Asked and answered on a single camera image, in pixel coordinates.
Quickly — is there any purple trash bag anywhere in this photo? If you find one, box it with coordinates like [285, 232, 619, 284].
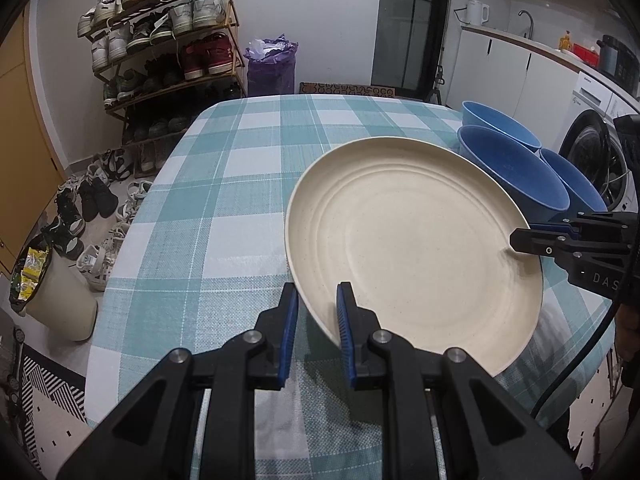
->
[243, 35, 298, 97]

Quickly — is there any checked tablecloth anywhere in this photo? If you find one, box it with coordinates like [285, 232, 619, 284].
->
[85, 94, 618, 480]

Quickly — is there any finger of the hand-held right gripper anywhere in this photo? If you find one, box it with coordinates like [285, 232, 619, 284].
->
[529, 210, 640, 241]
[510, 228, 633, 271]

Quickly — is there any wooden shoe rack with shoes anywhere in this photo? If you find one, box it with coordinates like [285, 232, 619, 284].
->
[77, 0, 243, 146]

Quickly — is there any black white striped rug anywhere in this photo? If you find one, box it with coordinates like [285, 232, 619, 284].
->
[0, 345, 96, 461]

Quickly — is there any black kitchen appliance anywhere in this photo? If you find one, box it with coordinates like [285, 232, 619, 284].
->
[597, 35, 640, 88]

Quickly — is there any patterned doormat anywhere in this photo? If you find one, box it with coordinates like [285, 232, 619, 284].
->
[299, 82, 396, 97]

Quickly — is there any wooden door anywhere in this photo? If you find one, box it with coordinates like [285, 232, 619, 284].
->
[0, 15, 66, 276]

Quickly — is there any white electric kettle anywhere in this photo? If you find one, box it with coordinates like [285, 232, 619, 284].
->
[465, 0, 490, 27]

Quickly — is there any red container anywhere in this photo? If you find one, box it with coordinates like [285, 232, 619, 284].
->
[571, 42, 601, 67]

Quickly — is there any white base cabinet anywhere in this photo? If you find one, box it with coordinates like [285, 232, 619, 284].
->
[445, 25, 616, 136]

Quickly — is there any black framed glass door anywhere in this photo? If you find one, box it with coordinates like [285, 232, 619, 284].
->
[371, 0, 453, 98]

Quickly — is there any white washing machine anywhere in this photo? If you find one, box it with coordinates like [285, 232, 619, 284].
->
[557, 67, 640, 211]

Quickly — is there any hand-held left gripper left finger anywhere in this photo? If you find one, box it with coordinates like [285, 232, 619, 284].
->
[56, 282, 301, 480]

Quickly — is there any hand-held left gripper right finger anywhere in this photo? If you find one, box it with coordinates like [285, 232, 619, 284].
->
[336, 281, 583, 480]

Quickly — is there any cream plate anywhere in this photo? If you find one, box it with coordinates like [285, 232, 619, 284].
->
[284, 137, 545, 378]

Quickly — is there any bamboo shoe rack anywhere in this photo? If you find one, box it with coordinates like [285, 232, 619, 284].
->
[82, 0, 248, 171]

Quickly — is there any light blue bowl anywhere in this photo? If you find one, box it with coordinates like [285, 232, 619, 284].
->
[460, 101, 543, 153]

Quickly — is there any beige trash bin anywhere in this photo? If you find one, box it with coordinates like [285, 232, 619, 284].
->
[9, 245, 98, 342]

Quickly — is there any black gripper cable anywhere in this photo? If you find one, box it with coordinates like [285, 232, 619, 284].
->
[530, 302, 621, 418]

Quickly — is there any pile of loose shoes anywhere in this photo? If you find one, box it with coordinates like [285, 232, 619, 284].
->
[42, 147, 153, 291]

